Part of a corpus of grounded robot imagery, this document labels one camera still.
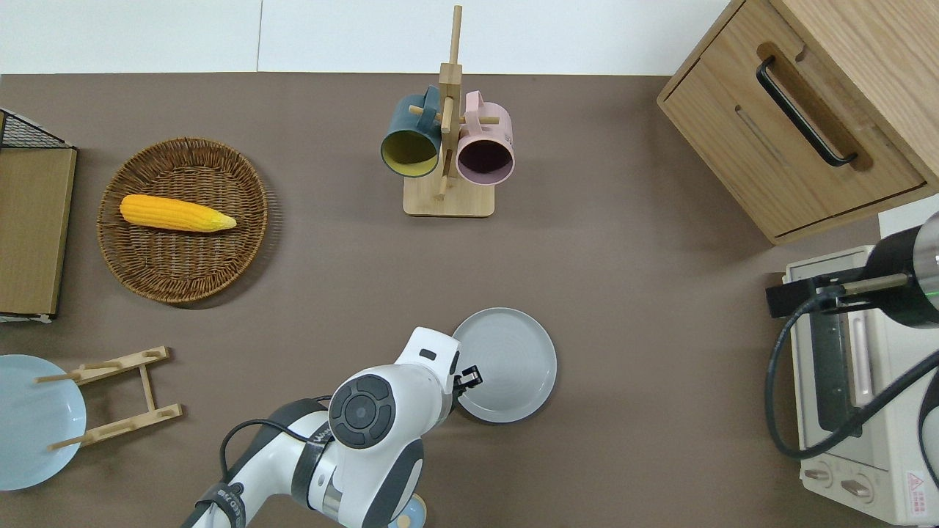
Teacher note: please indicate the white toaster oven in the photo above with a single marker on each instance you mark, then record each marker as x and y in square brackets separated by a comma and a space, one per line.
[902, 440]

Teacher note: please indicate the wooden plate rack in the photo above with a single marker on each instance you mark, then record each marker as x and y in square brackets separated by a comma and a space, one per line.
[125, 361]

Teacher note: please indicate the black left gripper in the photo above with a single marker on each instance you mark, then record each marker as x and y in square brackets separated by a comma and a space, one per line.
[458, 385]

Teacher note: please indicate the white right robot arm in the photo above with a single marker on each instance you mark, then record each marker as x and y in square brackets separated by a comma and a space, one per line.
[930, 242]

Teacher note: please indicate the brown table mat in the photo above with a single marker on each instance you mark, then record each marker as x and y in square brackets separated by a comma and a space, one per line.
[623, 293]

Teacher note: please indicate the yellow corn cob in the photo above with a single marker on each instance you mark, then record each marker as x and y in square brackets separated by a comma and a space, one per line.
[169, 213]

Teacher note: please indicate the teal mug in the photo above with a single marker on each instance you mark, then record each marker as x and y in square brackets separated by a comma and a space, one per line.
[411, 121]

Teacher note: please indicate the oven control knob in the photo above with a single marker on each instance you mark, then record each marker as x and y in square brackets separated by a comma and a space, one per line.
[855, 489]
[818, 474]

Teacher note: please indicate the pink mug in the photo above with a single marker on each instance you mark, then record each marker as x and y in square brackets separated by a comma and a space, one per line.
[488, 132]

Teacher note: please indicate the round wicker basket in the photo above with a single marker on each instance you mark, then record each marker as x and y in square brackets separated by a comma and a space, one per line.
[183, 264]

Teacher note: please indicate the wooden mug tree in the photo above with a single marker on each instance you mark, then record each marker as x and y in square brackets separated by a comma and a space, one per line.
[449, 202]

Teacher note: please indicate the wooden drawer cabinet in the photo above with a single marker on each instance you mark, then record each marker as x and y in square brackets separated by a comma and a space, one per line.
[719, 103]

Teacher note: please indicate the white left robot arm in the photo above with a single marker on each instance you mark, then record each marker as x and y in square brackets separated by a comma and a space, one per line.
[422, 392]

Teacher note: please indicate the light blue round object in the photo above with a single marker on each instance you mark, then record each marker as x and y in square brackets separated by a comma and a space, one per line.
[414, 513]

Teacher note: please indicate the gray round plate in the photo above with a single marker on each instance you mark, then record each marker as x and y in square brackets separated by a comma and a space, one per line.
[513, 359]

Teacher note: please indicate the light blue plate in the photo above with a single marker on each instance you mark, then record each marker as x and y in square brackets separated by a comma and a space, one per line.
[29, 440]

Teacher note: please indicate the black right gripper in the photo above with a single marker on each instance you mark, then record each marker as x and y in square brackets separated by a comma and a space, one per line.
[902, 293]

